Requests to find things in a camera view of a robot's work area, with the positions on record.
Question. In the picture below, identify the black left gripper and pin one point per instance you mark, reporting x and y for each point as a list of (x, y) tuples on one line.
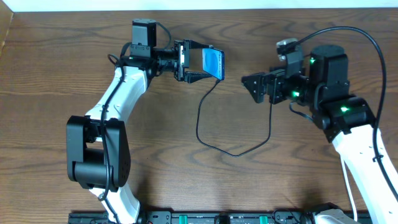
[(183, 60)]

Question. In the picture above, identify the blue screen Galaxy smartphone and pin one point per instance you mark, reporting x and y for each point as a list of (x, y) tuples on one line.
[(213, 62)]

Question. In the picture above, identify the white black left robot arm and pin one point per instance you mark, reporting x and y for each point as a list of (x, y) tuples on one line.
[(98, 155)]

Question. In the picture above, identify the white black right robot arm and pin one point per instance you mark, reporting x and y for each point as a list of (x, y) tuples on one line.
[(346, 120)]

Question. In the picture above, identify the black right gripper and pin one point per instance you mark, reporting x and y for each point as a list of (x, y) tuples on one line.
[(269, 87)]

